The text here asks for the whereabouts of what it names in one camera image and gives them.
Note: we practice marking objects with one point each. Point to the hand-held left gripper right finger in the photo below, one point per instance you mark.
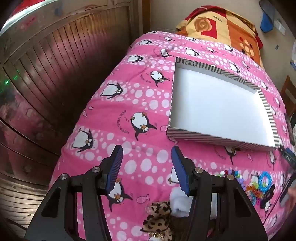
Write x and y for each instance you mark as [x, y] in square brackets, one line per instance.
[181, 171]

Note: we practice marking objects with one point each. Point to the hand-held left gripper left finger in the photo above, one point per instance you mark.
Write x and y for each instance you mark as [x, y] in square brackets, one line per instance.
[114, 169]

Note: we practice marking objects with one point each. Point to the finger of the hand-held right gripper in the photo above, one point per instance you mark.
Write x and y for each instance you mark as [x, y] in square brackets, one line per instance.
[289, 153]

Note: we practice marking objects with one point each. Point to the white fluffy wrist band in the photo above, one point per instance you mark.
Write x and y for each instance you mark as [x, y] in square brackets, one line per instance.
[179, 205]

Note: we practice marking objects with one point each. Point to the leopard print hair bow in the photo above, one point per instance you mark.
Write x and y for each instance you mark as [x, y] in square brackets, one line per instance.
[157, 222]

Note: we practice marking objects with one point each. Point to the striped cardboard box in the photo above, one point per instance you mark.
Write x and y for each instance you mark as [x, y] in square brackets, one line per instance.
[215, 104]

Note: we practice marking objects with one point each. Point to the wooden chair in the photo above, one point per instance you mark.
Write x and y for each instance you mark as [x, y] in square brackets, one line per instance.
[289, 92]

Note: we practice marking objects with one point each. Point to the pink penguin print blanket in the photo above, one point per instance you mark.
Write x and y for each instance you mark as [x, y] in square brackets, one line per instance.
[143, 111]

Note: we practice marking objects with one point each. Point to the wooden panelled cabinet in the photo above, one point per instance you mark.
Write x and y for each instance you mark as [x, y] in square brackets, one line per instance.
[57, 69]

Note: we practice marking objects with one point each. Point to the blue hanging cloth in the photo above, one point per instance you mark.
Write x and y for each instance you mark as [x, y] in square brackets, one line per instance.
[267, 22]

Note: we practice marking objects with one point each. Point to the orange red floral blanket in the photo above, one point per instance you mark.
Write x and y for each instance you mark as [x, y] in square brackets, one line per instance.
[231, 30]

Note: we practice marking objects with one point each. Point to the wall calendar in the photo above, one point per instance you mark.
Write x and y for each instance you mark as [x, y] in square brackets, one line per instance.
[293, 64]

